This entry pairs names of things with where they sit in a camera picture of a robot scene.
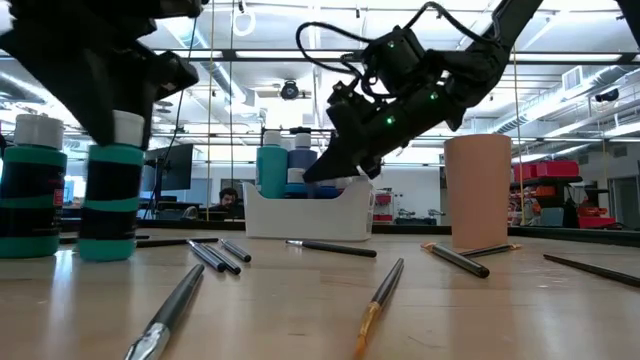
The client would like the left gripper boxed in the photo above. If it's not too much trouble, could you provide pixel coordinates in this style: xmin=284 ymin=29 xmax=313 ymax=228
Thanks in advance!
xmin=0 ymin=18 xmax=201 ymax=151

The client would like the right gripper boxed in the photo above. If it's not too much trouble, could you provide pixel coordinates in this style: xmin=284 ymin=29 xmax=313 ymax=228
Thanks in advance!
xmin=301 ymin=80 xmax=465 ymax=185

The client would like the small royal blue paint bottle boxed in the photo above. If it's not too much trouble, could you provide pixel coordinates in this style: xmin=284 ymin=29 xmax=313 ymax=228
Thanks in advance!
xmin=312 ymin=182 xmax=346 ymax=200

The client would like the large periwinkle paint bottle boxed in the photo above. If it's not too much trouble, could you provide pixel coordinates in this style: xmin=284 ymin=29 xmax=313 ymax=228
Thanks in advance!
xmin=287 ymin=132 xmax=321 ymax=199

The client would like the small cerulean blue paint bottle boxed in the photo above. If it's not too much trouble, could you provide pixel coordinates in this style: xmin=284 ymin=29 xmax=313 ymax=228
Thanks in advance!
xmin=285 ymin=167 xmax=309 ymax=200

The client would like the white plastic bin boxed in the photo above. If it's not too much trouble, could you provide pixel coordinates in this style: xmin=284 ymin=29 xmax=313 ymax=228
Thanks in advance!
xmin=242 ymin=175 xmax=376 ymax=243

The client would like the large teal paint bottle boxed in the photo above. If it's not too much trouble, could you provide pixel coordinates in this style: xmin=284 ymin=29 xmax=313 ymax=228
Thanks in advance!
xmin=255 ymin=130 xmax=290 ymax=200

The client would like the black silver-ferrule paintbrush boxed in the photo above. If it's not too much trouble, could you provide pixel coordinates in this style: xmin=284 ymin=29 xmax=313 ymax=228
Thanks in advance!
xmin=135 ymin=237 xmax=220 ymax=250
xmin=285 ymin=239 xmax=378 ymax=259

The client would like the small turquoise paint bottle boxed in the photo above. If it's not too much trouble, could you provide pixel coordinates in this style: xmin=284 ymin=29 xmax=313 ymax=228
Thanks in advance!
xmin=78 ymin=109 xmax=146 ymax=263

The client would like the peach plastic cup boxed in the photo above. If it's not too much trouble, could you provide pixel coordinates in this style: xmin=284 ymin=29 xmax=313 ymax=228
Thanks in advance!
xmin=443 ymin=133 xmax=513 ymax=251

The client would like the small sea green paint bottle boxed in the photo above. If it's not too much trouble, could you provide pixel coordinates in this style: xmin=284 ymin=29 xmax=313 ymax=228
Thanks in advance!
xmin=0 ymin=113 xmax=68 ymax=260

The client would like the long brown gold-ferrule paintbrush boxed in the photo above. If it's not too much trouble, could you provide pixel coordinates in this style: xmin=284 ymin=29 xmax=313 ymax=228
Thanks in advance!
xmin=352 ymin=257 xmax=405 ymax=359

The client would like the black gold-ferrule paintbrush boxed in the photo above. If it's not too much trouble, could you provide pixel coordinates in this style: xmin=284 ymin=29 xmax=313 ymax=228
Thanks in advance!
xmin=419 ymin=241 xmax=492 ymax=280
xmin=459 ymin=242 xmax=523 ymax=258
xmin=542 ymin=252 xmax=640 ymax=290

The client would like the thin dark-handled paintbrush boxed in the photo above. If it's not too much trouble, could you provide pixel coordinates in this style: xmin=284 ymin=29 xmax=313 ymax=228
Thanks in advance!
xmin=219 ymin=238 xmax=253 ymax=264
xmin=186 ymin=239 xmax=229 ymax=274
xmin=198 ymin=242 xmax=243 ymax=277

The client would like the thick grey silver-ferrule paintbrush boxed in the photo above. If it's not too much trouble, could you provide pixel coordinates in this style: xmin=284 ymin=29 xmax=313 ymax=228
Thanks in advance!
xmin=122 ymin=263 xmax=206 ymax=360

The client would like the black monitor on stand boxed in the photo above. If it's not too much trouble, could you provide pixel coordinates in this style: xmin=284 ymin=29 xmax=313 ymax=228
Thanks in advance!
xmin=138 ymin=143 xmax=195 ymax=221

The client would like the person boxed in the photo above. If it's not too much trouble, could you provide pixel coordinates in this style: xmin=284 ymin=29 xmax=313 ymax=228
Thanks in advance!
xmin=207 ymin=186 xmax=246 ymax=221

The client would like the black metal crossbar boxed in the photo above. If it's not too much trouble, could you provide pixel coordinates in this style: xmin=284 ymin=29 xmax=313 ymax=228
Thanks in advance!
xmin=0 ymin=48 xmax=640 ymax=64

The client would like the red storage shelf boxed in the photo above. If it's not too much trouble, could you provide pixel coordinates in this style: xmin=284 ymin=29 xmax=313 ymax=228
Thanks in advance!
xmin=512 ymin=158 xmax=619 ymax=231

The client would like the black ceiling spotlight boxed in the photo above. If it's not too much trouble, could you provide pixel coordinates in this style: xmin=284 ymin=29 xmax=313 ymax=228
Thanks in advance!
xmin=593 ymin=87 xmax=621 ymax=104

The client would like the black hanging cable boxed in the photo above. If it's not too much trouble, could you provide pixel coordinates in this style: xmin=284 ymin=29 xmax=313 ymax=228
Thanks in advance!
xmin=159 ymin=14 xmax=197 ymax=151

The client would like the thin yellow hanging cord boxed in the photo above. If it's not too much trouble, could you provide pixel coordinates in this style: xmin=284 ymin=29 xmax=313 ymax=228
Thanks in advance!
xmin=206 ymin=0 xmax=215 ymax=221

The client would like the black hanging camera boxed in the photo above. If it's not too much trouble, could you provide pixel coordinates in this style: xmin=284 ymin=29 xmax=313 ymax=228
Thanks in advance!
xmin=278 ymin=78 xmax=301 ymax=101

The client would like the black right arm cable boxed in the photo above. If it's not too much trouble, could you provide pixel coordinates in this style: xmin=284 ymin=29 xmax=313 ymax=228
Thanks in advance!
xmin=294 ymin=1 xmax=501 ymax=81

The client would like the white hanging ring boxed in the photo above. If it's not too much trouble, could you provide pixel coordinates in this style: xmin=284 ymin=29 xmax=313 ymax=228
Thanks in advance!
xmin=232 ymin=7 xmax=257 ymax=38

